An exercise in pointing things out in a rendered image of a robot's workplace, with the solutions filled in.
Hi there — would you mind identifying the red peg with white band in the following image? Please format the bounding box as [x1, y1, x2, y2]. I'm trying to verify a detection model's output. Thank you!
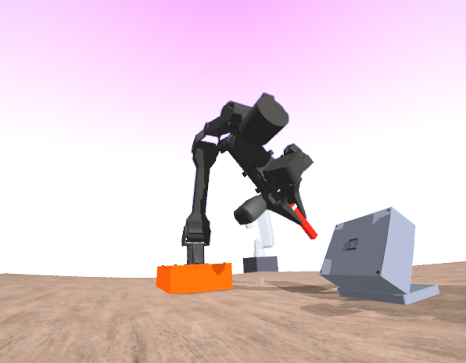
[290, 203, 318, 239]

